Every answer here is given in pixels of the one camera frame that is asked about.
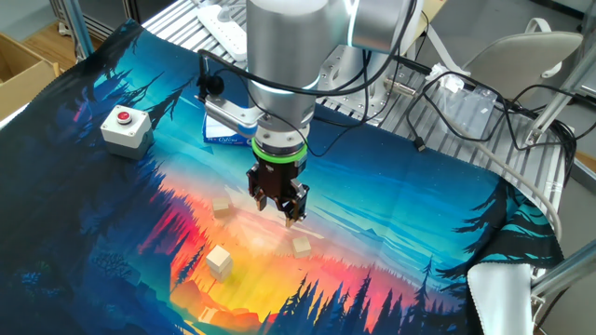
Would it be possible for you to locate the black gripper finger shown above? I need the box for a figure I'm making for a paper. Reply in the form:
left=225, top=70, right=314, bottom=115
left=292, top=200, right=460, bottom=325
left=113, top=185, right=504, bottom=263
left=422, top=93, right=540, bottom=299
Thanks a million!
left=277, top=180, right=311, bottom=229
left=245, top=167, right=269, bottom=213

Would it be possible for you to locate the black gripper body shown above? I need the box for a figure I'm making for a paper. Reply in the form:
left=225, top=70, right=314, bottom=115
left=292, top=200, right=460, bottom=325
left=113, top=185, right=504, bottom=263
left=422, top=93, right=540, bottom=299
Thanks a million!
left=252, top=159, right=305, bottom=202

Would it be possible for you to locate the blue tissue pack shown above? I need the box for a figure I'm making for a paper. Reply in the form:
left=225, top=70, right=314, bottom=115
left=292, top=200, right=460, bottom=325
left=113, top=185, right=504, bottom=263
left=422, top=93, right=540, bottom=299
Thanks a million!
left=202, top=111, right=255, bottom=148

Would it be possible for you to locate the colourful landscape print cloth mat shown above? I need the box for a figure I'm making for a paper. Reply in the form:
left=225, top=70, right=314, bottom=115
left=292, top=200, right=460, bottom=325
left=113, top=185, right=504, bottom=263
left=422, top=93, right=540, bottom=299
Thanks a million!
left=0, top=18, right=567, bottom=335

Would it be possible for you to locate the grey emergency stop button box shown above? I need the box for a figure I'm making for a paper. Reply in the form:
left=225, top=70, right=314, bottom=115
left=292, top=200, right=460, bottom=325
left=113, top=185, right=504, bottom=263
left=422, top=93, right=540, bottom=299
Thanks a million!
left=100, top=104, right=155, bottom=161

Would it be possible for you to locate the white power strip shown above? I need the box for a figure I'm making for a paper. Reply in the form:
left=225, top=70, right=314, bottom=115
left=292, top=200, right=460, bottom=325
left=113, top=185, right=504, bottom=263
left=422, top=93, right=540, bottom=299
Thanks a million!
left=195, top=2, right=249, bottom=63

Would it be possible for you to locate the clear plastic bag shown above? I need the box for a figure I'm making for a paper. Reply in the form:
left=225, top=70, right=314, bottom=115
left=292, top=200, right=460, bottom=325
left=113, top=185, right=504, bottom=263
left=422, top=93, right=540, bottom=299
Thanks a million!
left=426, top=62, right=499, bottom=141

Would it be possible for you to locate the beige cardboard panel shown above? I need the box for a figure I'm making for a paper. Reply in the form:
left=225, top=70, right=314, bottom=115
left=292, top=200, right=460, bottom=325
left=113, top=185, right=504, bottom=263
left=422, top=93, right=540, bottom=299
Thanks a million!
left=416, top=0, right=447, bottom=24

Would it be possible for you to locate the brown cardboard box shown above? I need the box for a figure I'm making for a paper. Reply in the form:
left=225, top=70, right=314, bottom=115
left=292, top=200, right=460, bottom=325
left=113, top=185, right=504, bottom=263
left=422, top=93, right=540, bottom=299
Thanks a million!
left=0, top=32, right=61, bottom=123

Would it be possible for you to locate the white office chair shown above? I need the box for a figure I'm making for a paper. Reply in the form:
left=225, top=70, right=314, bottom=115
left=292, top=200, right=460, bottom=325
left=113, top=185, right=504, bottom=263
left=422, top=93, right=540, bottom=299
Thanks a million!
left=458, top=17, right=586, bottom=101

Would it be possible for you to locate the wrist camera silver bracket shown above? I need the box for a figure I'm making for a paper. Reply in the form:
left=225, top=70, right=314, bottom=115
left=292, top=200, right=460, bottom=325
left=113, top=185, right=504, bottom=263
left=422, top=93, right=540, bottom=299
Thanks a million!
left=195, top=48, right=260, bottom=141

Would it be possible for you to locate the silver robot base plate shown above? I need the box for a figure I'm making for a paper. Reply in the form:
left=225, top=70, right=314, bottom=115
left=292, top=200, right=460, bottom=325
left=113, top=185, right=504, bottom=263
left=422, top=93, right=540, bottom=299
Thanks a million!
left=315, top=44, right=420, bottom=127

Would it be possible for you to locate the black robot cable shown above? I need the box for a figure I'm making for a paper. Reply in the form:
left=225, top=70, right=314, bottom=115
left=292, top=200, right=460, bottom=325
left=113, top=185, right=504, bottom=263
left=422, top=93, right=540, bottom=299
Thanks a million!
left=197, top=0, right=420, bottom=159

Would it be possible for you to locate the black usb cable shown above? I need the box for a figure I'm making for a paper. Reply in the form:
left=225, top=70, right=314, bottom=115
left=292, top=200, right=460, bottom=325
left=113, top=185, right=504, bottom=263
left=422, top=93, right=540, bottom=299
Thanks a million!
left=405, top=69, right=578, bottom=154

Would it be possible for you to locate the grey thick cable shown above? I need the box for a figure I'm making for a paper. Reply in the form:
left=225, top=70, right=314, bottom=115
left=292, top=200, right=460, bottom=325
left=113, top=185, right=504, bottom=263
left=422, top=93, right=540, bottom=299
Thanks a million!
left=437, top=123, right=564, bottom=241

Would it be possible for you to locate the aluminium frame post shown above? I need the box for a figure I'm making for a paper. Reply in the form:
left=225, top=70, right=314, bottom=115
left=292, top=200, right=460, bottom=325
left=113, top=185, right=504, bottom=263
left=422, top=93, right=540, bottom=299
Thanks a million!
left=524, top=44, right=596, bottom=146
left=530, top=239, right=596, bottom=335
left=64, top=0, right=97, bottom=61

